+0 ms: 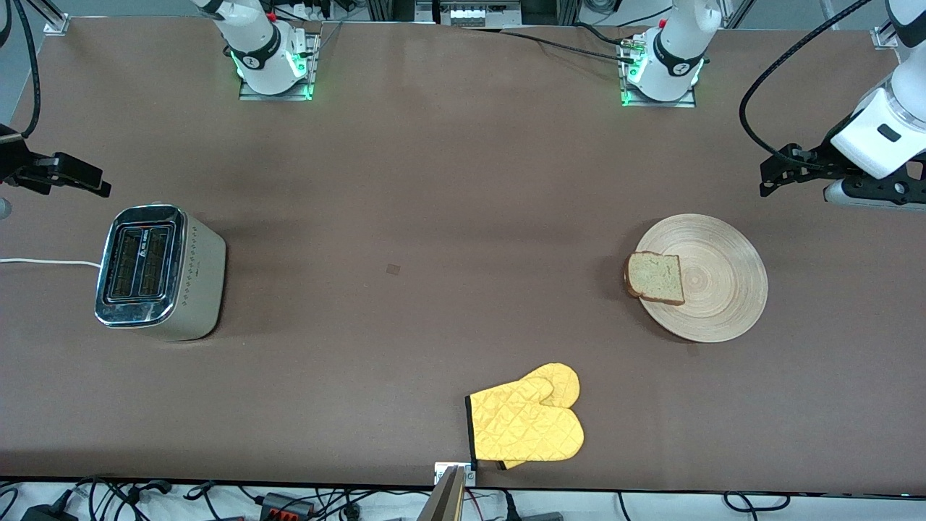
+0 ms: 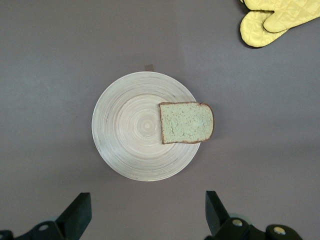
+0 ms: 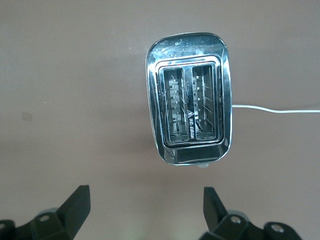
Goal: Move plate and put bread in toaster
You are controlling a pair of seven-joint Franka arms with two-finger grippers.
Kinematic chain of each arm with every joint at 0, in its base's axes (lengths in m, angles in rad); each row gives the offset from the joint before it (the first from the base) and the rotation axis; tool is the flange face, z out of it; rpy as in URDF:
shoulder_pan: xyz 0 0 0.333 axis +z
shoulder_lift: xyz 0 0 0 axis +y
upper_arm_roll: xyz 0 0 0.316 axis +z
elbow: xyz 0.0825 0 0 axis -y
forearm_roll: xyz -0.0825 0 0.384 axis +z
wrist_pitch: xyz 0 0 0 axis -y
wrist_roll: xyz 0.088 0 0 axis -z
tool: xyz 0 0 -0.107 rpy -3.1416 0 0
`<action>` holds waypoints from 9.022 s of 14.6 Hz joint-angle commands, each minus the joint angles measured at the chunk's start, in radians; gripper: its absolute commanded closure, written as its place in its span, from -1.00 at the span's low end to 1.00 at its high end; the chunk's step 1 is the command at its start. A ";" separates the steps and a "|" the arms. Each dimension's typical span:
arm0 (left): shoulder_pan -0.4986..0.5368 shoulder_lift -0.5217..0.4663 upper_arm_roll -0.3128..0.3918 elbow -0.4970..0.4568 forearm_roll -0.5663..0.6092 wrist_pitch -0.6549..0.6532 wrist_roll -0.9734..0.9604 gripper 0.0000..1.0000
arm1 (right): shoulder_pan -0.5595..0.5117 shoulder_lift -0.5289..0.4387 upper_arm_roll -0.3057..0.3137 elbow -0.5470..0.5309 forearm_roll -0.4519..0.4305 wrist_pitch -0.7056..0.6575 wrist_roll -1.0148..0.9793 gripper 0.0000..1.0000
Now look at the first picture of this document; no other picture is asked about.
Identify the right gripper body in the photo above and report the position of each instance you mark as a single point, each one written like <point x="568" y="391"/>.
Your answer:
<point x="16" y="167"/>

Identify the round wooden plate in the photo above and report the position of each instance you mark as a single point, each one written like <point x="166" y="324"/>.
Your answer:
<point x="723" y="282"/>

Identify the brown bread slice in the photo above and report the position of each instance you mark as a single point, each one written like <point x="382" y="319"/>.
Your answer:
<point x="655" y="278"/>

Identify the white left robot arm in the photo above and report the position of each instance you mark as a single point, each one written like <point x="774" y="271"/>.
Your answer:
<point x="676" y="43"/>

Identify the silver two-slot toaster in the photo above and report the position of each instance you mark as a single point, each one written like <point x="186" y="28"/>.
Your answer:
<point x="195" y="289"/>

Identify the black power adapter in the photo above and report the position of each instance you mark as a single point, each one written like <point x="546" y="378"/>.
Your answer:
<point x="47" y="514"/>

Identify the white power strip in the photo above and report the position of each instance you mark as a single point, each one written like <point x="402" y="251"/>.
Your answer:
<point x="470" y="14"/>

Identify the yellow quilted oven mitt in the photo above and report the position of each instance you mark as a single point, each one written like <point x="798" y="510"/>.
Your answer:
<point x="521" y="427"/>

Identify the black box with orange connectors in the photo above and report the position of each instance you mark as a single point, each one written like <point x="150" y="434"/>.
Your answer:
<point x="286" y="505"/>

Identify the metal table corner bracket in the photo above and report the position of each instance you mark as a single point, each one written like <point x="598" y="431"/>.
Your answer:
<point x="56" y="27"/>
<point x="884" y="37"/>

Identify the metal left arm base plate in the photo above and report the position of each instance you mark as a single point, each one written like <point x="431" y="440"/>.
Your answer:
<point x="658" y="104"/>

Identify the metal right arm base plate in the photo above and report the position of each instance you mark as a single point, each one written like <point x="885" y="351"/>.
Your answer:
<point x="314" y="69"/>

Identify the metal table edge bracket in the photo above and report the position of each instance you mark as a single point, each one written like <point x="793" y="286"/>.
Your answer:
<point x="443" y="472"/>

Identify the aluminium profile post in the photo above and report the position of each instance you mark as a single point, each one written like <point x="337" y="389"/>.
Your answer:
<point x="443" y="503"/>

